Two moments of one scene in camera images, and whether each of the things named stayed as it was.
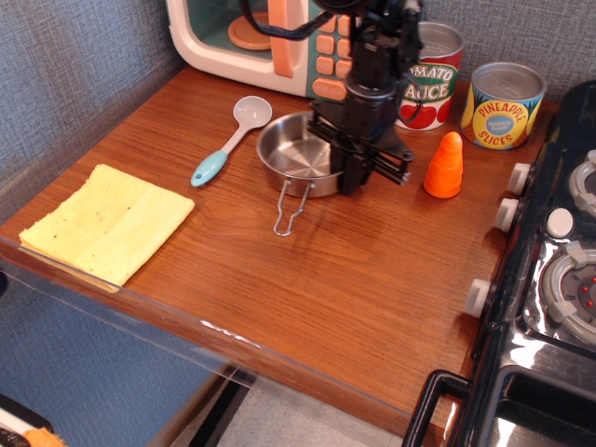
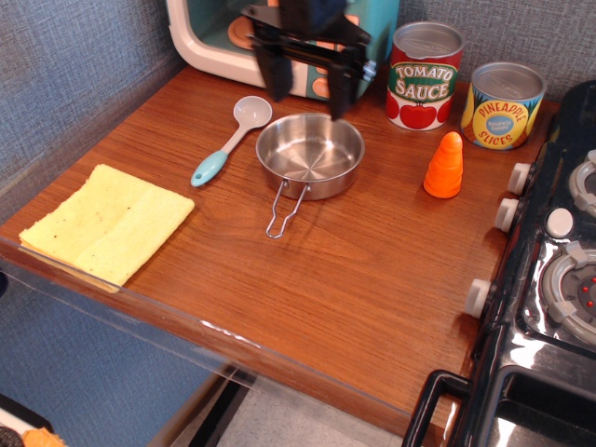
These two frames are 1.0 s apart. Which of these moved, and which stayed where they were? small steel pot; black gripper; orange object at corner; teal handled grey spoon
Moved: black gripper
Stayed: teal handled grey spoon; small steel pot; orange object at corner
